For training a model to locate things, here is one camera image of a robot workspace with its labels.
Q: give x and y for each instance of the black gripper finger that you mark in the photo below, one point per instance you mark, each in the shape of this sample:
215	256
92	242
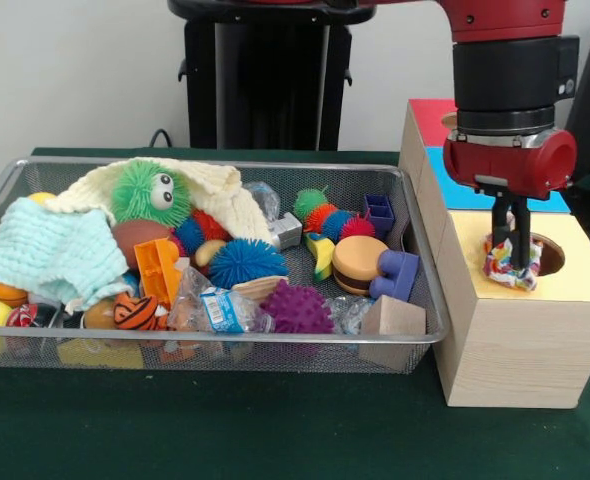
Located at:
523	235
501	222

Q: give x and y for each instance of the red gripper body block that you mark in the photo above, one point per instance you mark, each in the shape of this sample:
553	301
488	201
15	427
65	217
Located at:
515	167

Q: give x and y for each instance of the yellow multicolour knot toy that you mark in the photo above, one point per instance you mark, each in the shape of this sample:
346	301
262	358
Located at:
500	267

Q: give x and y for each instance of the cream waffle cloth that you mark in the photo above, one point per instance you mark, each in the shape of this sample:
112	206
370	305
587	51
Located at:
225	197

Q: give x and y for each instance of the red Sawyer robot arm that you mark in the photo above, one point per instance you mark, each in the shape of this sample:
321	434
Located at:
510	75

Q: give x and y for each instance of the wooden box with three holes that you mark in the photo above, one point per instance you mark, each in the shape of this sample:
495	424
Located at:
520	350

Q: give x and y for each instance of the shallow clear mesh bin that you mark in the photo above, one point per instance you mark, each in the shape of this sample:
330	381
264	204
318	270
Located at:
295	356

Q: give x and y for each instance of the purple toy block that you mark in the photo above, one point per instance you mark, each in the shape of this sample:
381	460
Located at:
397	277

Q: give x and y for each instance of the plain wooden cube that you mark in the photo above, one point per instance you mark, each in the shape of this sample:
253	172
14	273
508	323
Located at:
394	317

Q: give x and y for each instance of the round tan wooden disc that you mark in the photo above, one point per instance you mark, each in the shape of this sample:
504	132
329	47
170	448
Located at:
360	257

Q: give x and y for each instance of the yellow green foam toy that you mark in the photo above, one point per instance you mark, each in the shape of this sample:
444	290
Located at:
322	255

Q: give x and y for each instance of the purple spiky ball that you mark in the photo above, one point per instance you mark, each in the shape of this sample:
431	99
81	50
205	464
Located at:
297	310

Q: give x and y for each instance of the blue spiky ball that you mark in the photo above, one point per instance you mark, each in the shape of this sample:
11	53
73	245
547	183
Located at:
247	262

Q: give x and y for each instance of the crushed clear plastic bottle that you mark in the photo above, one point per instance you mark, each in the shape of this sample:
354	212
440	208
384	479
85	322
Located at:
217	305

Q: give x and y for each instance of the green fuzzy googly-eyed toy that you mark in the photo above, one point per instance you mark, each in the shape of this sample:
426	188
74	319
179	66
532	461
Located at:
136	192

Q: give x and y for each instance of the light blue waffle cloth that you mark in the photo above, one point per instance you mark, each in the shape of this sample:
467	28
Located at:
50	245

